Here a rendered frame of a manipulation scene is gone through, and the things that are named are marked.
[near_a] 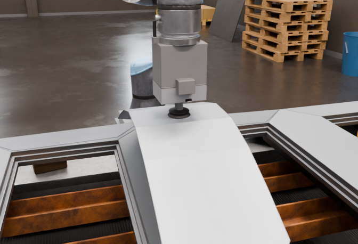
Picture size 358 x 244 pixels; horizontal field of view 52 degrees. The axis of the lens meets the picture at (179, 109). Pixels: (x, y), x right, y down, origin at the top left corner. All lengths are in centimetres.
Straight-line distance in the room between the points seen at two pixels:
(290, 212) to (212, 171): 45
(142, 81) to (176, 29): 79
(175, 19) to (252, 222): 33
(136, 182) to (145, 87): 65
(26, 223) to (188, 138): 51
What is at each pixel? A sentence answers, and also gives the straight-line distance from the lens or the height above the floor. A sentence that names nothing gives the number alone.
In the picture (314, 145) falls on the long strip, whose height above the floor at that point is 85.
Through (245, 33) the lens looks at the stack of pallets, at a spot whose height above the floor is 26.
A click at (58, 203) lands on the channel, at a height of 70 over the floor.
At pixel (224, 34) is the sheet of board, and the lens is 754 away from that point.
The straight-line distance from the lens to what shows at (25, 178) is 124.
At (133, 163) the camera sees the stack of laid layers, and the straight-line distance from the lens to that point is 88.
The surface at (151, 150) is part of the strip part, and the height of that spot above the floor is 100.
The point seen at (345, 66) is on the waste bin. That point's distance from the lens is 527.
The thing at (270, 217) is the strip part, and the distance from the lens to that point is 58.
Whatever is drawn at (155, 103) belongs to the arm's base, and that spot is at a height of 79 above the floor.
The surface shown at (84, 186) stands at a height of 64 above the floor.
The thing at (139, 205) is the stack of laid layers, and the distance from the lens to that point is 74.
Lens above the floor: 127
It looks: 21 degrees down
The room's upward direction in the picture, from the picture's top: straight up
